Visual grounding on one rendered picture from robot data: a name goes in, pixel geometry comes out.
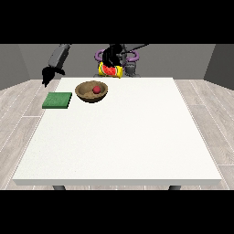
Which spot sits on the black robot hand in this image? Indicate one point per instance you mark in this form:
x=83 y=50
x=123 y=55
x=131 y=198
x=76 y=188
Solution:
x=111 y=55
x=48 y=74

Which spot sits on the yellow cup with melon print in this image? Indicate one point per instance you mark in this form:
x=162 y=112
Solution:
x=111 y=71

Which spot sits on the green square pad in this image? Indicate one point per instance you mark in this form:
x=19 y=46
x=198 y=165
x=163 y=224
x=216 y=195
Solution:
x=57 y=100

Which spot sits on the small red ball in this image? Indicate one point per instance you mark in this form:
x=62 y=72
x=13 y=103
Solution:
x=97 y=89

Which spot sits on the brown wooden bowl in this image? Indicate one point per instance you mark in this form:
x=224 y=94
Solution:
x=91 y=91

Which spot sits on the dark table leg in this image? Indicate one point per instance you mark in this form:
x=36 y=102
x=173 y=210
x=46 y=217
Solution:
x=175 y=187
x=59 y=187

